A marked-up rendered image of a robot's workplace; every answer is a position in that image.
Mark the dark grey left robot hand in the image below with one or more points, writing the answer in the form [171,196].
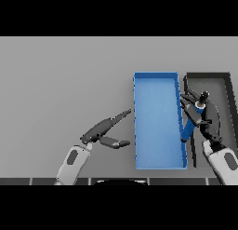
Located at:
[99,129]

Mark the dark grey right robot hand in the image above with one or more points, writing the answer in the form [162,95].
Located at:
[209,120]

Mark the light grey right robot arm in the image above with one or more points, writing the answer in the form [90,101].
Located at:
[221,163]

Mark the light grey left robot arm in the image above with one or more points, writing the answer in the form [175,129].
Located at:
[72,163]

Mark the dark grey bin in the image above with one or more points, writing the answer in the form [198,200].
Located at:
[222,97]

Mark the blue bin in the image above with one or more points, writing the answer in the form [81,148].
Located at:
[158,122]

